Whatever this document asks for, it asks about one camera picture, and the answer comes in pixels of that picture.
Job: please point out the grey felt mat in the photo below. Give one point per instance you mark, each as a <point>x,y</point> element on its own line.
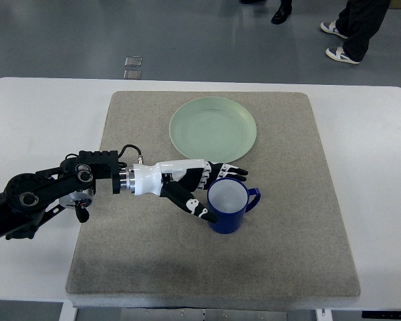
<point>292,248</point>

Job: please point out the black leather shoe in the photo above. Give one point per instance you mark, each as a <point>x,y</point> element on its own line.
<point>283,12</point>

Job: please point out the light green plate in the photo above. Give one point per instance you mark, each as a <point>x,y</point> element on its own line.
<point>214,128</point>

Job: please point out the upper metal floor plate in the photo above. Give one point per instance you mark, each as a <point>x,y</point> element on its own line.
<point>133,61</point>

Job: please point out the person in black trousers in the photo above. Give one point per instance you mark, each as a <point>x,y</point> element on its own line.
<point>357,23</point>

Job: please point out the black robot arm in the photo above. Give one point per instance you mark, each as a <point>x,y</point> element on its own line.
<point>26,199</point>

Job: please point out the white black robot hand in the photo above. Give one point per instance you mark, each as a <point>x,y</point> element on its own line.
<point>177,180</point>

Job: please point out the blue mug white inside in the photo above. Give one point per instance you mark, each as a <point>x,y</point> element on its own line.
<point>229,199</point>

